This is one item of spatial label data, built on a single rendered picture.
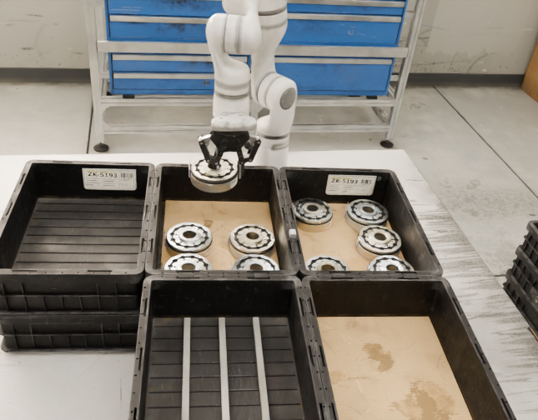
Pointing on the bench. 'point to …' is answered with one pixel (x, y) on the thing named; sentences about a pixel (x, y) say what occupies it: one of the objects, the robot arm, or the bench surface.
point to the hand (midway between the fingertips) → (228, 170)
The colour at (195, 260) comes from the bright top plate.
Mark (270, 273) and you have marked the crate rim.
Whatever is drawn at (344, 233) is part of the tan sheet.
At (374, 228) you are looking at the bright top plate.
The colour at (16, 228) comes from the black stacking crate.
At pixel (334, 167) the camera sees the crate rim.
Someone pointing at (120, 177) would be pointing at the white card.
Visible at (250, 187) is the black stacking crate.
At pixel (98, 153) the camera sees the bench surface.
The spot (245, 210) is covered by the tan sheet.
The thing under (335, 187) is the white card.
